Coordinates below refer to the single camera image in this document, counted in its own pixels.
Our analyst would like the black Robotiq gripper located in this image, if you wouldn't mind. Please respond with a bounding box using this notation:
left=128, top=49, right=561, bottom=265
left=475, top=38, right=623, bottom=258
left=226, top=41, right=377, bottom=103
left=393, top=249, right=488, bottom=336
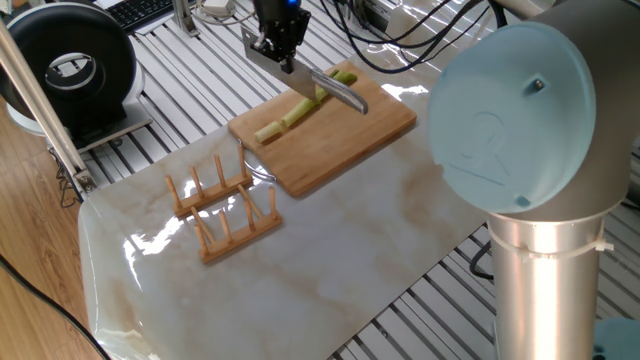
left=250, top=0, right=312, bottom=75

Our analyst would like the steel kitchen knife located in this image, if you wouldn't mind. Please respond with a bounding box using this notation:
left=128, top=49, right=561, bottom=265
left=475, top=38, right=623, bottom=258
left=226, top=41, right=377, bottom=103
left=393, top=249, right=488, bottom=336
left=240, top=25, right=370, bottom=116

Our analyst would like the green white scallion stalk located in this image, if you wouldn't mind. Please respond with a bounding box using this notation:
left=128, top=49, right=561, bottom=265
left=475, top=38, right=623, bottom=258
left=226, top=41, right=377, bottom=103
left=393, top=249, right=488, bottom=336
left=280, top=69, right=359, bottom=129

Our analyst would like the white power adapter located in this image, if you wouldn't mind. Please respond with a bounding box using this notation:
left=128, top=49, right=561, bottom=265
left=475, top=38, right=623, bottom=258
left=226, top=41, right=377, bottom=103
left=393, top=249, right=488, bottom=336
left=192, top=0, right=256, bottom=27

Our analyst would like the white scallion end piece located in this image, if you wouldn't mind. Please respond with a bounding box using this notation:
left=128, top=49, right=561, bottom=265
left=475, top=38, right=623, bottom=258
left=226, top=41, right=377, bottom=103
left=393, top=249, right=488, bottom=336
left=253, top=120, right=284, bottom=145

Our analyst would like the black electronic box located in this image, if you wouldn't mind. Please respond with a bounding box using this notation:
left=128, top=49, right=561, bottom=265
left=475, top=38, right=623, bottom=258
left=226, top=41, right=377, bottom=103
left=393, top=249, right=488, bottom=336
left=359, top=0, right=396, bottom=35

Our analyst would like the wooden cutting board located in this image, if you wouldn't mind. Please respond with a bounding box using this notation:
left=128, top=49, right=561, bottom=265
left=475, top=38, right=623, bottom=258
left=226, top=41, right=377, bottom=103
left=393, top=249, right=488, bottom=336
left=227, top=59, right=419, bottom=199

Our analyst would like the black computer keyboard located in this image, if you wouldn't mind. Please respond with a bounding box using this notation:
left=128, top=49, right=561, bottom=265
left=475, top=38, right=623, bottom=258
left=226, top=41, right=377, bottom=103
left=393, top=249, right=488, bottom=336
left=103, top=0, right=177, bottom=34

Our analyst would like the wooden peg rack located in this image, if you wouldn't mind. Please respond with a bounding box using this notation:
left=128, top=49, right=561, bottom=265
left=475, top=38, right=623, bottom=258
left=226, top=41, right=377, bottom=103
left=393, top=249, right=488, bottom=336
left=163, top=142, right=284, bottom=265

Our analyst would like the white marble pattern sheet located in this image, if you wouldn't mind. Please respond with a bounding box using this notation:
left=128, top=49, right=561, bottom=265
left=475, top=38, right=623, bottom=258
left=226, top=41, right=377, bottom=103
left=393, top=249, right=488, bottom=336
left=77, top=0, right=494, bottom=360

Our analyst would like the black round fan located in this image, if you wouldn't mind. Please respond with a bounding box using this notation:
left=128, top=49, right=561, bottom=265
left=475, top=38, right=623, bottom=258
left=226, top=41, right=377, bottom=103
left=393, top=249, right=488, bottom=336
left=0, top=1, right=154, bottom=151

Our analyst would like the short aluminium frame post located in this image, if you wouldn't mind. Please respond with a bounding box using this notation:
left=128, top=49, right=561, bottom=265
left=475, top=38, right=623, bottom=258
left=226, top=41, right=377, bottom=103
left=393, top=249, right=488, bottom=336
left=171, top=0, right=201, bottom=39

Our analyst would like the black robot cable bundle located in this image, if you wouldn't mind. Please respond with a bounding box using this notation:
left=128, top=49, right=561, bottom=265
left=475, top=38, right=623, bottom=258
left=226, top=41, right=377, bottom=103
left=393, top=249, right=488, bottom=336
left=319, top=0, right=509, bottom=75

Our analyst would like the tall aluminium frame post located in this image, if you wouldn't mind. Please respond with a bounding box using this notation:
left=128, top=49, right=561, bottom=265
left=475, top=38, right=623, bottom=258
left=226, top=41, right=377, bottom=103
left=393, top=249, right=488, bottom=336
left=0, top=19, right=100, bottom=195

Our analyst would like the black floor cable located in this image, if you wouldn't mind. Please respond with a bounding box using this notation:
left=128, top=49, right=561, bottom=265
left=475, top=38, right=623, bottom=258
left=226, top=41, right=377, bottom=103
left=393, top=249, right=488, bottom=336
left=0, top=253, right=112, bottom=360

